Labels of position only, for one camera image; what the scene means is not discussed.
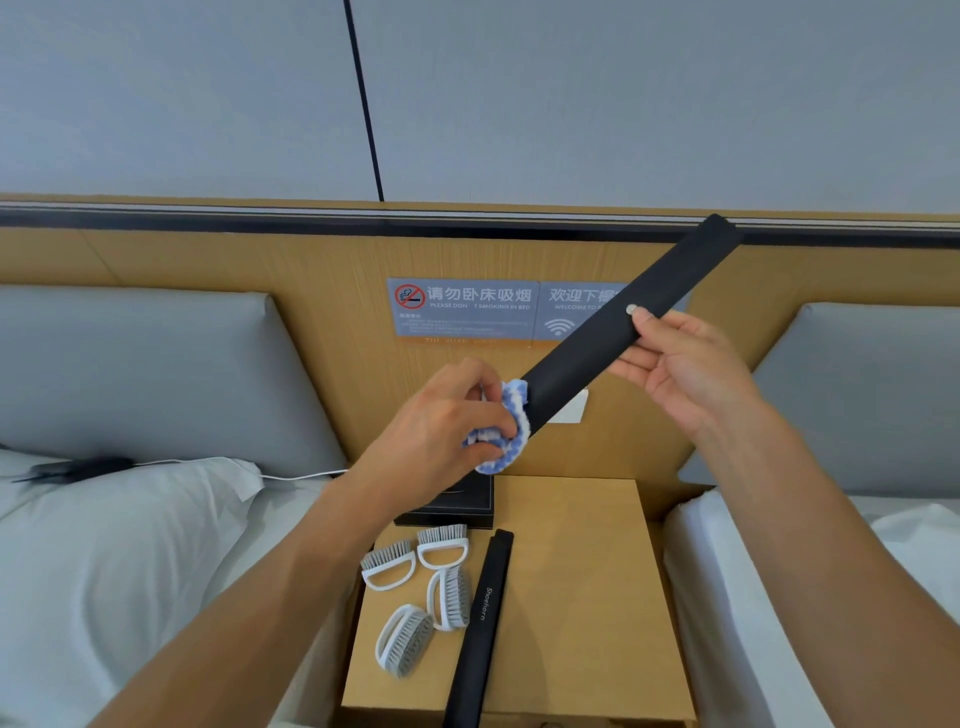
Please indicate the grey wall sign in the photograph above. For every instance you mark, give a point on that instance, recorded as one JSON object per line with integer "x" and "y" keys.
{"x": 465, "y": 307}

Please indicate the person's left forearm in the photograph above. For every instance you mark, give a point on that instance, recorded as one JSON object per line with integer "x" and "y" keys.
{"x": 247, "y": 622}

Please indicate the white brush grey bristles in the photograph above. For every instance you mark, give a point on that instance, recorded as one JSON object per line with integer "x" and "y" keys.
{"x": 442, "y": 534}
{"x": 386, "y": 555}
{"x": 412, "y": 645}
{"x": 456, "y": 596}

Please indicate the white bed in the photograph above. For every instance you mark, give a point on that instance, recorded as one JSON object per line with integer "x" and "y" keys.
{"x": 735, "y": 600}
{"x": 292, "y": 510}

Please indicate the black leather tissue box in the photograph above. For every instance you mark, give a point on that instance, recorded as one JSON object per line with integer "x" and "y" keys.
{"x": 465, "y": 506}

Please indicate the wooden headboard panel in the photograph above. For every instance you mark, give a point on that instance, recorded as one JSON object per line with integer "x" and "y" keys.
{"x": 187, "y": 255}

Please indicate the person's right forearm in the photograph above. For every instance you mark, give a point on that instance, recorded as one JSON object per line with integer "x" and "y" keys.
{"x": 825, "y": 562}

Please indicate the person's right hand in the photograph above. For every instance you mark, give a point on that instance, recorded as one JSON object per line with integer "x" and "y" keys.
{"x": 697, "y": 375}

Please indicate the wooden nightstand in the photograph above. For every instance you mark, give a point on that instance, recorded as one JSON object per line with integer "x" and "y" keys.
{"x": 585, "y": 600}

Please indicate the grey headboard cushion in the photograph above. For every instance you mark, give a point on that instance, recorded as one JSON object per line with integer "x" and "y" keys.
{"x": 870, "y": 390}
{"x": 135, "y": 375}

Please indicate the blue white striped cloth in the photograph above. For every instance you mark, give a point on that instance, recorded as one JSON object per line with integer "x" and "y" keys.
{"x": 516, "y": 405}

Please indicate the white switch socket panel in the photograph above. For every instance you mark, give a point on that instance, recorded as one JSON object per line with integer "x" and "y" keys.
{"x": 570, "y": 409}

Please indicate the white pillow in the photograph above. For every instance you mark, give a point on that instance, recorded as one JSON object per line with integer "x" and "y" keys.
{"x": 97, "y": 570}
{"x": 930, "y": 547}

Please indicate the person's left hand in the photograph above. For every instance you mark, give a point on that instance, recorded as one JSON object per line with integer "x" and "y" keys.
{"x": 435, "y": 442}

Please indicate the black charging device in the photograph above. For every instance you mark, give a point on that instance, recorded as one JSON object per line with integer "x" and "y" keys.
{"x": 90, "y": 468}

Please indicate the long black shoe spoon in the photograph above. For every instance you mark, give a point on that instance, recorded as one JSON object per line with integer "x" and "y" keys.
{"x": 480, "y": 637}
{"x": 600, "y": 337}

